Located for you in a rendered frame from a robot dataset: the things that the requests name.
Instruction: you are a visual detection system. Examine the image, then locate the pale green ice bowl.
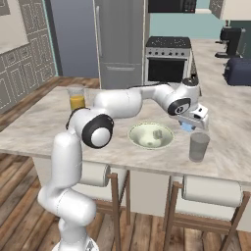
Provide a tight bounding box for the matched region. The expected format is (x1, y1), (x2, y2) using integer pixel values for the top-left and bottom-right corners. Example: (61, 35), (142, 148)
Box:
(127, 122), (176, 151)

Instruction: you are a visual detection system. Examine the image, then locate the grey glass cup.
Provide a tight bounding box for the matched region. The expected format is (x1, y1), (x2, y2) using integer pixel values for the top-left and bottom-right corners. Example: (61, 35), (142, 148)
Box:
(188, 131), (211, 163)

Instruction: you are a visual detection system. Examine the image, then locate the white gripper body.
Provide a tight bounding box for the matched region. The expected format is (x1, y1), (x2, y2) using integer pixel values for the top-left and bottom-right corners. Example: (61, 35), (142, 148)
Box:
(178, 114), (211, 132)

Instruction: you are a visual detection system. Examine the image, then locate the grey wall cupboard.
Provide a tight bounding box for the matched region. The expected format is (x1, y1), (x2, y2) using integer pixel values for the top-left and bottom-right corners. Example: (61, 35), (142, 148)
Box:
(209, 0), (251, 22)

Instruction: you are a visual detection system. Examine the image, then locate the stainless steel fridge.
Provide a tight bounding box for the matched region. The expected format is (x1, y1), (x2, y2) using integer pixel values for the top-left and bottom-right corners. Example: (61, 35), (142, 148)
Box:
(92, 0), (151, 90)

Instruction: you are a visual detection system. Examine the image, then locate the silver oven with hob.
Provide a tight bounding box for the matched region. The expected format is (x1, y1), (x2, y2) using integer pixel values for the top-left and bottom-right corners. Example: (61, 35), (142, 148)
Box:
(143, 35), (193, 86)

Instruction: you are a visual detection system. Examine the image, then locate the black microwave oven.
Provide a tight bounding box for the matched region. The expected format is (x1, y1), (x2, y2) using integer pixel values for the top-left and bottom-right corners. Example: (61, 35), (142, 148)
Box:
(147, 0), (198, 15)

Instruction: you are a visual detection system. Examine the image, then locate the small light blue block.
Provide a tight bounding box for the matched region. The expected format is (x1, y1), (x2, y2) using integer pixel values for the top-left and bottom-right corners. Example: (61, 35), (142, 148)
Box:
(180, 121), (196, 133)

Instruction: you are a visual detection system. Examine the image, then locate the black coffee machine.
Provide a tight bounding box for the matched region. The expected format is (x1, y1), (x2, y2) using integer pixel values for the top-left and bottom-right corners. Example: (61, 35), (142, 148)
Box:
(214, 25), (247, 59)

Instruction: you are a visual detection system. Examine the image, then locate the white kitchen island base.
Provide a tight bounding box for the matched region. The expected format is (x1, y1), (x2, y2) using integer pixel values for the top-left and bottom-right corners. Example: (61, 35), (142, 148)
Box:
(31, 156), (251, 233)

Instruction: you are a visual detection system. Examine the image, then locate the wooden stool with white cushion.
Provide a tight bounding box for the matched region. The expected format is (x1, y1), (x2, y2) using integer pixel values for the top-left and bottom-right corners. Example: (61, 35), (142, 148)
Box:
(78, 161), (132, 251)
(162, 174), (251, 251)

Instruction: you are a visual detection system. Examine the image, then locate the glass of orange juice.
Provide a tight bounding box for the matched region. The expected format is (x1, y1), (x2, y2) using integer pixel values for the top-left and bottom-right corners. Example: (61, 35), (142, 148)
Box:
(67, 85), (87, 112)

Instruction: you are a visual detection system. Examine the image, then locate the dark blue toaster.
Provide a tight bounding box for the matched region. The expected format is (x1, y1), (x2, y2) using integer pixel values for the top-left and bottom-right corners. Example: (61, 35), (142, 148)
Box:
(223, 57), (251, 87)

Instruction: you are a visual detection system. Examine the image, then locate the grey panelled cupboard run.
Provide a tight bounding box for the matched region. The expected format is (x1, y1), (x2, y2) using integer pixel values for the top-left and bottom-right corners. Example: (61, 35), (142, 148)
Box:
(0, 0), (59, 116)

